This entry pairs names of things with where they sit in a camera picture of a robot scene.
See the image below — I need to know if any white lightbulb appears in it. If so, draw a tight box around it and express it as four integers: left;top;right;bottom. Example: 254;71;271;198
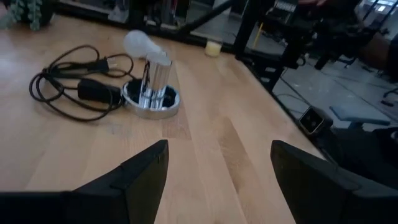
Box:
123;29;164;60

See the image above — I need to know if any potted succulent plant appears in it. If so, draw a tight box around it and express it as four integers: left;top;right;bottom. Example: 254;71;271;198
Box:
0;0;55;32

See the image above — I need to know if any black lamp power cord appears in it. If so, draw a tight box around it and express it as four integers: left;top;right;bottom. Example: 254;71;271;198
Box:
28;44;136;122

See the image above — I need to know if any small black table camera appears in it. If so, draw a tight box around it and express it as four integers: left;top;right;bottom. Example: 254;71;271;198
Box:
298;105;334;135

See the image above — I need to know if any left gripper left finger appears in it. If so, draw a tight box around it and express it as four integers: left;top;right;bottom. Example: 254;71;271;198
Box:
67;139;170;224

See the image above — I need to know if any black office chair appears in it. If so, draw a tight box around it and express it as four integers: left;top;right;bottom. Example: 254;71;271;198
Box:
310;12;389;71

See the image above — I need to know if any grey flat bench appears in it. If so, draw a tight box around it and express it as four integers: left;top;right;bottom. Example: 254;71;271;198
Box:
329;105;391;130

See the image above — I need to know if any yellow candle in glass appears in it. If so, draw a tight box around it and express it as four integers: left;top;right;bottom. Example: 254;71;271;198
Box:
204;39;223;58

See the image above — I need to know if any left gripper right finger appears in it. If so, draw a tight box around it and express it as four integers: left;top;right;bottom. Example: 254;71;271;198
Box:
270;139;374;224

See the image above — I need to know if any chrome lamp base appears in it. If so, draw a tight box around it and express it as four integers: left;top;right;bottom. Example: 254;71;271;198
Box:
120;51;181;121

